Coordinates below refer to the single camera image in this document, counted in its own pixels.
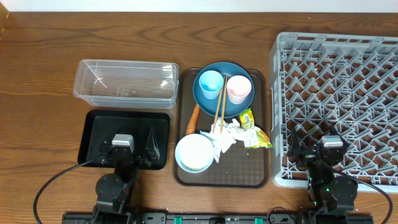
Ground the left wooden chopstick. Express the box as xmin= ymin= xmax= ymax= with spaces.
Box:
xmin=212 ymin=77 xmax=226 ymax=133

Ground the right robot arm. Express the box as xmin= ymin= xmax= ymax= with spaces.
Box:
xmin=287 ymin=126 xmax=358 ymax=223

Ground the black plastic tray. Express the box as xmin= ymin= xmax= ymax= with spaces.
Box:
xmin=77 ymin=110 xmax=170 ymax=170

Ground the light blue cup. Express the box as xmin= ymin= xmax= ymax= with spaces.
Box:
xmin=199 ymin=70 xmax=224 ymax=100

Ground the white napkin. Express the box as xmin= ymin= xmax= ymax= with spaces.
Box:
xmin=200 ymin=118 xmax=248 ymax=163

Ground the pink cup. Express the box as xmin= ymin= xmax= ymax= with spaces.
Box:
xmin=227 ymin=75 xmax=252 ymax=105

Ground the yellow green snack wrapper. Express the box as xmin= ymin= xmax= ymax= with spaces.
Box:
xmin=239 ymin=108 xmax=272 ymax=149

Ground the dark blue plate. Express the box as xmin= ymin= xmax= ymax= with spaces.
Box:
xmin=193 ymin=62 xmax=255 ymax=118

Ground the clear plastic bin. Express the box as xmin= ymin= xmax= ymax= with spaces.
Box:
xmin=73 ymin=59 xmax=178 ymax=109

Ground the wooden chopstick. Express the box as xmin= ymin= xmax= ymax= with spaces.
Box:
xmin=212 ymin=77 xmax=226 ymax=133
xmin=220 ymin=76 xmax=228 ymax=134

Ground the orange carrot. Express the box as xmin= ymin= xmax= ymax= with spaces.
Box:
xmin=185 ymin=103 xmax=200 ymax=136

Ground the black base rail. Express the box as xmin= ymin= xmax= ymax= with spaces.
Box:
xmin=61 ymin=212 xmax=374 ymax=224

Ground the grey dishwasher rack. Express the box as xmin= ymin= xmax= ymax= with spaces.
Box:
xmin=270 ymin=32 xmax=397 ymax=194

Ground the light blue rice bowl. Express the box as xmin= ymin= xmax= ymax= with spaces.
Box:
xmin=175 ymin=134 xmax=215 ymax=173

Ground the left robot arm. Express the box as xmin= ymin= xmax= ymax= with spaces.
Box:
xmin=92 ymin=127 xmax=160 ymax=223

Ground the right wooden chopstick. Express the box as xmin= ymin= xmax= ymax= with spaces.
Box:
xmin=220 ymin=76 xmax=228 ymax=134

